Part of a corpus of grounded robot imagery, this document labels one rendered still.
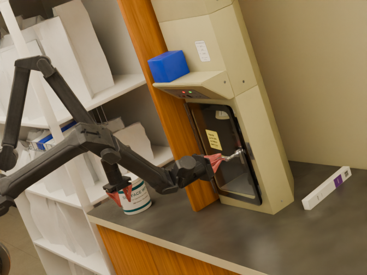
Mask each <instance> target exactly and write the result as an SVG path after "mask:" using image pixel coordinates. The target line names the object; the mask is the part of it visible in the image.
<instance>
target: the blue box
mask: <svg viewBox="0 0 367 275"><path fill-rule="evenodd" d="M147 62H148V64H149V67H150V70H151V72H152V76H153V78H154V81H155V83H163V82H172V81H174V80H176V79H178V78H180V77H182V76H184V75H186V74H188V73H189V72H190V71H189V68H188V65H187V63H186V60H185V56H184V53H183V51H182V50H176V51H167V52H165V53H163V54H161V55H158V56H156V57H154V58H152V59H150V60H148V61H147Z"/></svg>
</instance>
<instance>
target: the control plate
mask: <svg viewBox="0 0 367 275"><path fill-rule="evenodd" d="M164 90H165V91H167V92H169V93H171V94H173V95H175V96H177V97H180V98H189V99H210V98H209V97H207V96H205V95H203V94H201V93H199V92H197V91H195V90H193V89H164ZM189 91H190V92H191V93H190V92H189ZM184 92H185V93H184ZM183 95H184V96H186V95H189V96H191V97H192V95H193V96H194V97H193V98H190V97H188V96H186V97H183ZM196 95H197V97H196ZM200 95H201V97H200Z"/></svg>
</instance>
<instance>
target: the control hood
mask: <svg viewBox="0 0 367 275"><path fill-rule="evenodd" d="M153 86H154V87H156V88H158V89H160V90H161V91H163V92H166V93H168V94H170V95H172V96H174V97H176V98H178V99H189V98H180V97H177V96H175V95H173V94H171V93H169V92H167V91H165V90H164V89H193V90H195V91H197V92H199V93H201V94H203V95H205V96H207V97H209V98H210V99H232V98H233V97H234V93H233V90H232V87H231V85H230V82H229V78H228V75H227V72H226V71H225V70H223V71H199V72H189V73H188V74H186V75H184V76H182V77H180V78H178V79H176V80H174V81H172V82H163V83H153Z"/></svg>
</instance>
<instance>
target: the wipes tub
mask: <svg viewBox="0 0 367 275"><path fill-rule="evenodd" d="M123 176H128V177H131V179H132V180H131V181H129V182H131V183H132V192H131V202H128V200H127V198H126V196H125V194H124V192H123V190H122V189H121V190H120V191H118V194H119V198H120V202H121V206H122V208H123V211H124V212H125V214H127V215H133V214H137V213H140V212H142V211H144V210H146V209H148V208H149V207H150V206H151V204H152V202H151V199H150V196H149V194H148V191H147V189H146V185H145V183H144V180H142V179H141V178H139V177H138V176H136V175H135V174H133V173H128V174H125V175H123Z"/></svg>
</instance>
